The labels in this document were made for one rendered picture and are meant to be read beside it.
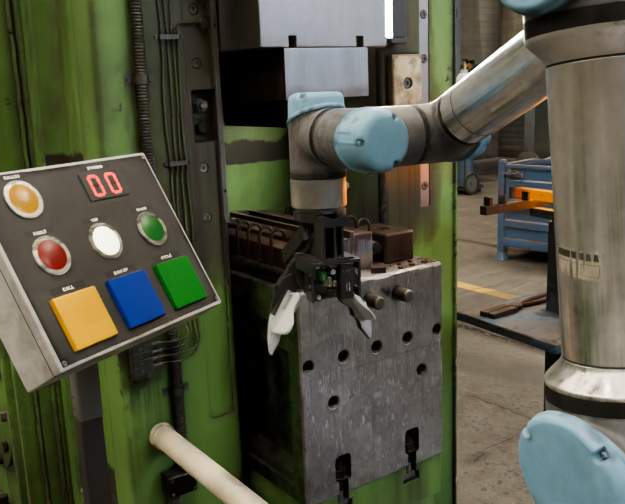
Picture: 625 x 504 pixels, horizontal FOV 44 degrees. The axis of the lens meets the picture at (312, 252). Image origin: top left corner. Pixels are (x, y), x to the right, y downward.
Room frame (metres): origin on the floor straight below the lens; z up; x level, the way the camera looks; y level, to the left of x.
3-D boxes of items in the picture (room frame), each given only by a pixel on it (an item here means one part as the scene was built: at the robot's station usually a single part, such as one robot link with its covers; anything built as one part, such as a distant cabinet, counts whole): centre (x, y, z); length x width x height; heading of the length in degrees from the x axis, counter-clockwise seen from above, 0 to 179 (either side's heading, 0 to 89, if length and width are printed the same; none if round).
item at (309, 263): (1.02, -0.02, 1.07); 0.09 x 0.08 x 0.12; 21
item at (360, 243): (1.70, 0.07, 0.96); 0.42 x 0.20 x 0.09; 35
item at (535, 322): (1.71, -0.58, 0.75); 0.40 x 0.30 x 0.02; 121
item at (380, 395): (1.74, 0.04, 0.69); 0.56 x 0.38 x 0.45; 35
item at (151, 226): (1.18, 0.25, 1.09); 0.05 x 0.03 x 0.04; 125
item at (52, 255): (1.01, 0.35, 1.09); 0.05 x 0.03 x 0.04; 125
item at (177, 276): (1.16, 0.21, 1.01); 0.07 x 0.05 x 0.07; 150
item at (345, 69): (1.70, 0.07, 1.32); 0.42 x 0.20 x 0.10; 35
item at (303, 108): (1.02, -0.01, 1.23); 0.09 x 0.08 x 0.11; 29
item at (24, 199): (1.03, 0.38, 1.16); 0.05 x 0.03 x 0.04; 125
